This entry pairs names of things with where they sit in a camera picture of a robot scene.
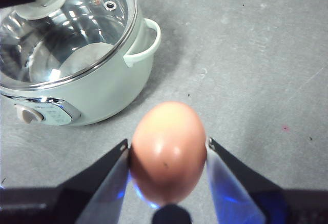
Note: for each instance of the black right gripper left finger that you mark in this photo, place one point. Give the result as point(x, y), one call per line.
point(89, 183)

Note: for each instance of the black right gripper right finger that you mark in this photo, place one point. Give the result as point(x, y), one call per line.
point(243, 183)

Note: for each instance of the glass lid with green knob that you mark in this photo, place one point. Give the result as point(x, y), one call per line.
point(84, 29)

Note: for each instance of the brown egg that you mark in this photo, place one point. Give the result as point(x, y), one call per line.
point(166, 144)

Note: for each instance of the pale green electric cooking pot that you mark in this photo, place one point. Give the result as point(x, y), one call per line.
point(102, 98)

